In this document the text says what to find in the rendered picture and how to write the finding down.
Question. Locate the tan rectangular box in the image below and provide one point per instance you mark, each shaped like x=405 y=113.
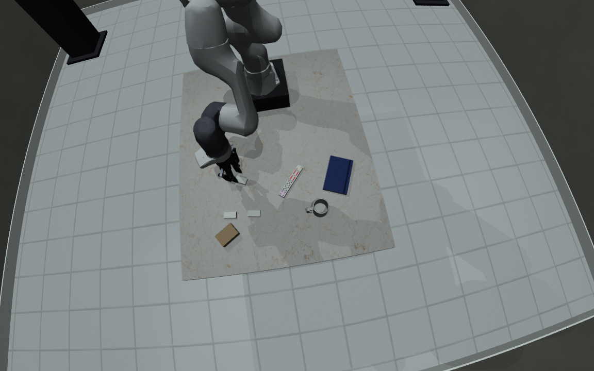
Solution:
x=226 y=235

